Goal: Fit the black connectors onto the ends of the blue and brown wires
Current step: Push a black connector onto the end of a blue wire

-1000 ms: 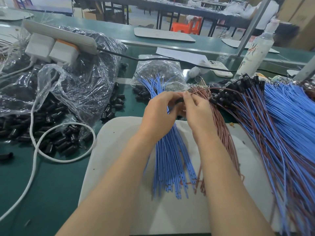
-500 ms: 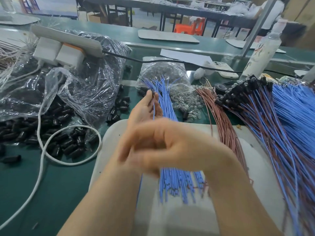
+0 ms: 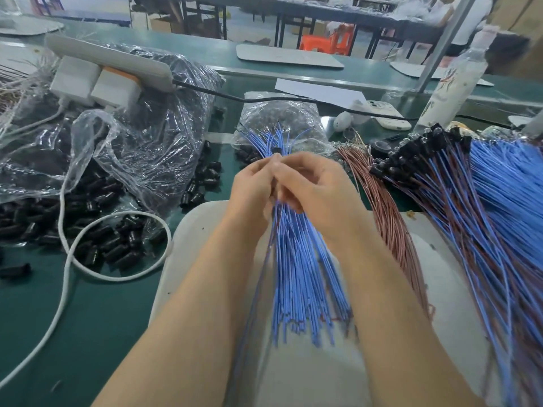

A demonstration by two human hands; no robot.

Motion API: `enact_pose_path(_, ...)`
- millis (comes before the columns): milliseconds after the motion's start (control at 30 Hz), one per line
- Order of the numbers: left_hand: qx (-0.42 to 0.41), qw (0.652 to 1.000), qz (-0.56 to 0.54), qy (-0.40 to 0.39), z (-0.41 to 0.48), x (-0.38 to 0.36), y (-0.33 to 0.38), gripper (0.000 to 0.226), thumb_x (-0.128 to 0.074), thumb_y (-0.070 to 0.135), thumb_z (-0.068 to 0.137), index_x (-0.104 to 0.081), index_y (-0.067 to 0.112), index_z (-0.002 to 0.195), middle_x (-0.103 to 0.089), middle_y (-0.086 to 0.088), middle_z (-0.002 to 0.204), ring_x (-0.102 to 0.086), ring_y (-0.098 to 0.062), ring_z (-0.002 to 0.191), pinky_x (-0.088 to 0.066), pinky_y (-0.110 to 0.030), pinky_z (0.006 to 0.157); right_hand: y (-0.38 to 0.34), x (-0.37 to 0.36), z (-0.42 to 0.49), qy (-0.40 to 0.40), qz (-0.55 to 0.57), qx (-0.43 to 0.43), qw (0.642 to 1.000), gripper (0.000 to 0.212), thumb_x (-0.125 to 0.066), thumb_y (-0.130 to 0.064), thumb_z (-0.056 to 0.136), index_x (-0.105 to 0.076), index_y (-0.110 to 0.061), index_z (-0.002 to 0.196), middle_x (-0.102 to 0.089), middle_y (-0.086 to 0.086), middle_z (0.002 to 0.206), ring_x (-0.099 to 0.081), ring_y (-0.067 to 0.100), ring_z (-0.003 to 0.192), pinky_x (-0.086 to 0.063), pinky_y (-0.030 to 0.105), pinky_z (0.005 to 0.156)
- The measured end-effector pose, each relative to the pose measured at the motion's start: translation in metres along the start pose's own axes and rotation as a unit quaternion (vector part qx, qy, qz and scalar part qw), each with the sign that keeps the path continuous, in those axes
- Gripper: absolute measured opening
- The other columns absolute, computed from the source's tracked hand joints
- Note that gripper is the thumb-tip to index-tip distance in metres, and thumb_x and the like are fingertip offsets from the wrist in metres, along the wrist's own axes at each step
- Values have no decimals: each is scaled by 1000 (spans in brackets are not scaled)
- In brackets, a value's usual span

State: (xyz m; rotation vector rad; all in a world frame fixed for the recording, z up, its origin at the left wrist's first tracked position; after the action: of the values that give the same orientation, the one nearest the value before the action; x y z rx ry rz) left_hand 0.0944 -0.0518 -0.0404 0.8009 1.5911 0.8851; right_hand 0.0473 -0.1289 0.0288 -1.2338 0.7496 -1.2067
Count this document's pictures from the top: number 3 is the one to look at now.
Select person's left hand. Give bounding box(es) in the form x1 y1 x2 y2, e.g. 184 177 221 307
229 155 283 243

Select person's right hand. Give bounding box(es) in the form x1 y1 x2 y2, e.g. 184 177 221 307
271 150 374 251

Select bundle of blue wires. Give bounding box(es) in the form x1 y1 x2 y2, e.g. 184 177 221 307
240 127 353 346

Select pile of assembled wire harnesses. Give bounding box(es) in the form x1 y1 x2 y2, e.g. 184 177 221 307
372 123 543 407

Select pile of black plastic caps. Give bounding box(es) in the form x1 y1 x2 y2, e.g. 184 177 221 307
0 141 226 280

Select person's left forearm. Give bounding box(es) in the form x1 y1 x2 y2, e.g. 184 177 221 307
93 228 277 407

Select person's right forearm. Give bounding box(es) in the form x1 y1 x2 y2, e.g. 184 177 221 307
335 228 485 407

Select white computer mouse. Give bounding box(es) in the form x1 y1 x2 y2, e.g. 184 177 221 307
333 111 354 133

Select white work board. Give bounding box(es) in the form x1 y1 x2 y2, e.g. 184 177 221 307
148 199 510 407

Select small clear plastic bag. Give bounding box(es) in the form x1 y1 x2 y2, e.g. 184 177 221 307
233 93 330 159

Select white flat device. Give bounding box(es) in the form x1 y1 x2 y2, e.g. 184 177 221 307
360 99 413 131

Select white paper sheet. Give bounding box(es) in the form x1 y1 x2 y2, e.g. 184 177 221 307
275 77 373 109

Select large clear plastic bag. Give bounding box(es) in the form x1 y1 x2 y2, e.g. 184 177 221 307
0 42 226 213

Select white flat tray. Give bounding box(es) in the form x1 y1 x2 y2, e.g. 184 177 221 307
390 62 495 88
0 15 64 36
236 44 346 70

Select orange plastic stool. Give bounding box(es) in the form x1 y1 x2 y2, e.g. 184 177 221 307
300 25 356 56

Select white orange charger adapter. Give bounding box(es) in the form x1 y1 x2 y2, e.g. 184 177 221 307
90 67 143 111

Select white spray bottle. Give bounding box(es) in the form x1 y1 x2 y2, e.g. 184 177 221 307
417 25 502 128

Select white power strip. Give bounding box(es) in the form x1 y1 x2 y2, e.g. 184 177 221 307
44 33 176 92

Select blue table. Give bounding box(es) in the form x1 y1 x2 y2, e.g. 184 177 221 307
29 0 132 24

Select cardboard boxes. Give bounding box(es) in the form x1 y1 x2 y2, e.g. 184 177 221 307
490 0 543 80

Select black power cord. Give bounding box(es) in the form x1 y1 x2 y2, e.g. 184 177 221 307
174 77 514 128

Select long black-frame table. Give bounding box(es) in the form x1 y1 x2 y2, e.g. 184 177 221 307
131 0 442 58

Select white charging cable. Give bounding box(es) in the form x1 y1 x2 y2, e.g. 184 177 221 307
0 101 173 388

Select slanted metal frame post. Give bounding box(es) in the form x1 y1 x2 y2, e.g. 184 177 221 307
417 0 479 92

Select short metal frame post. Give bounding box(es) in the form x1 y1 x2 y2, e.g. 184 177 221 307
522 110 543 139

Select bundle of stripped brown wires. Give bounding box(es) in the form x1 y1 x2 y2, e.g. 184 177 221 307
0 57 59 141

